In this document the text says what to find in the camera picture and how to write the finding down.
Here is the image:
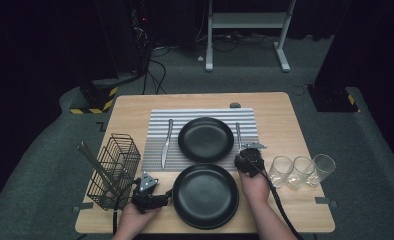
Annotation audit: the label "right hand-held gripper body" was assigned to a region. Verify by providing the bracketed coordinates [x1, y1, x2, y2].
[234, 142, 268, 178]

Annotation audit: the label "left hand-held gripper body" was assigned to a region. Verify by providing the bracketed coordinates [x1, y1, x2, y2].
[132, 171, 169, 214]

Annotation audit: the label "silver fork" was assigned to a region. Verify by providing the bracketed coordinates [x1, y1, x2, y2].
[235, 121, 243, 153]

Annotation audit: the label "black plate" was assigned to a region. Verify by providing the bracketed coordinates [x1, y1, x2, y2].
[171, 163, 240, 228]
[177, 116, 235, 164]
[175, 213, 239, 231]

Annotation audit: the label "black wire cutlery basket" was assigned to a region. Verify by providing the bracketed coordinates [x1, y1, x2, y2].
[87, 133, 142, 212]

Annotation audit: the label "silver table knife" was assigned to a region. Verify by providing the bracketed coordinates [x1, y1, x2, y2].
[160, 118, 175, 170]

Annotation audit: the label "person's right hand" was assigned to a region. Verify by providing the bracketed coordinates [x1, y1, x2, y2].
[239, 171, 271, 206]

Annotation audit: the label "person's left hand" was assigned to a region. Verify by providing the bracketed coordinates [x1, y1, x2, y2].
[113, 203, 161, 240]

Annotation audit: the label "clear drinking glass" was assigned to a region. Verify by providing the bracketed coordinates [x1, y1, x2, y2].
[286, 155, 315, 190]
[268, 155, 294, 189]
[305, 153, 337, 187]

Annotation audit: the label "grey striped placemat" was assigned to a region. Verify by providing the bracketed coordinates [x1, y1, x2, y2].
[140, 107, 265, 173]

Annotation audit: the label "long metal utensil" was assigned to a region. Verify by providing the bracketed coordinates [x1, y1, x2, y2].
[77, 140, 117, 198]

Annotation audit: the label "black stand with hazard tape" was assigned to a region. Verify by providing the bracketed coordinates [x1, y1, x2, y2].
[306, 0, 361, 113]
[69, 0, 119, 115]

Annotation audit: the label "dark equipment rack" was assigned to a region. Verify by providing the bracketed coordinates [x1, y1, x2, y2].
[128, 0, 153, 78]

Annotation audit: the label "left hand-held gripper cable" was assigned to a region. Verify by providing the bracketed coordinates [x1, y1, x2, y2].
[112, 178, 143, 237]

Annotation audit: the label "hand-held gripper cable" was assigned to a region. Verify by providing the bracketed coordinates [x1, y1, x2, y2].
[112, 178, 143, 237]
[244, 153, 305, 240]

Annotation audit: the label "right hand-held gripper cable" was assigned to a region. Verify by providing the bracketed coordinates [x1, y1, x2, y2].
[244, 153, 305, 240]

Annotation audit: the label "grey table bracket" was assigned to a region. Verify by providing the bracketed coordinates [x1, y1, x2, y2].
[314, 196, 338, 209]
[72, 201, 95, 214]

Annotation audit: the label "black floor cables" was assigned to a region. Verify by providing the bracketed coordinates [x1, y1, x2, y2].
[141, 58, 168, 95]

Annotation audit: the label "cable bundle under desk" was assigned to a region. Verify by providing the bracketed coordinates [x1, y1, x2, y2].
[194, 31, 281, 53]

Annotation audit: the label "white desk frame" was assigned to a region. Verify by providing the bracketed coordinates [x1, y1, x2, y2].
[204, 0, 298, 73]

